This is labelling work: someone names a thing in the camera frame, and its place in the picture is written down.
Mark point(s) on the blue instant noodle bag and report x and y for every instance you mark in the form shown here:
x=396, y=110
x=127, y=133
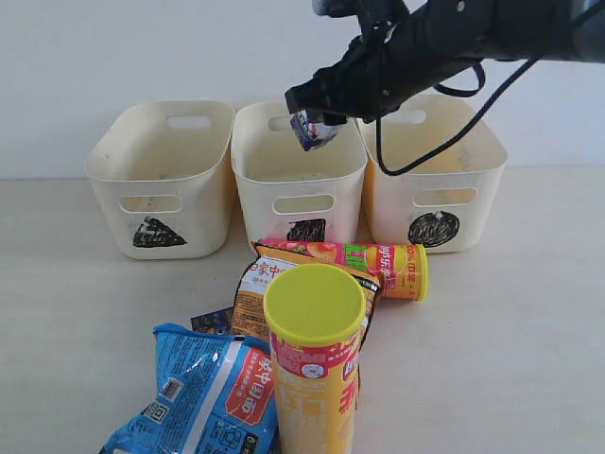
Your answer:
x=214, y=395

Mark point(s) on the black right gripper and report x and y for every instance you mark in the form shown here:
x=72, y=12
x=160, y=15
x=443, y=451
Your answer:
x=398, y=54

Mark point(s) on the cream bin with triangle mark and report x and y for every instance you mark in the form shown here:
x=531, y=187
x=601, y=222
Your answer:
x=162, y=177

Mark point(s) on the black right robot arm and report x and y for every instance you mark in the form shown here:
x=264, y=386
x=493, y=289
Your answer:
x=541, y=30

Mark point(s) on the yellow Lays chips can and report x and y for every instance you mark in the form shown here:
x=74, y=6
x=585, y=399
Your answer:
x=315, y=315

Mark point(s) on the white blue milk carton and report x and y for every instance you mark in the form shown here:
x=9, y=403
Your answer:
x=312, y=134

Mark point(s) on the purple juice carton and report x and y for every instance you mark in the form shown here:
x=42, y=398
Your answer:
x=217, y=322

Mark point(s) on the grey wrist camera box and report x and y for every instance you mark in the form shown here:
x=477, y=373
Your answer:
x=334, y=8

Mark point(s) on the cream bin with circle mark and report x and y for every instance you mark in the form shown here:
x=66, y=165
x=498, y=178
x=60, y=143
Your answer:
x=444, y=203

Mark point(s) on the orange instant noodle bag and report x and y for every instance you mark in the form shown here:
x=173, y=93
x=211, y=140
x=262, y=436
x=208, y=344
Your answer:
x=273, y=256

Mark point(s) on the pink Lays chips can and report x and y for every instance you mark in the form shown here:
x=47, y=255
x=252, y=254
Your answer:
x=403, y=269

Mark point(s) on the cream bin with square mark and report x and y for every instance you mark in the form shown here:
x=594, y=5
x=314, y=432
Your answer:
x=288, y=193

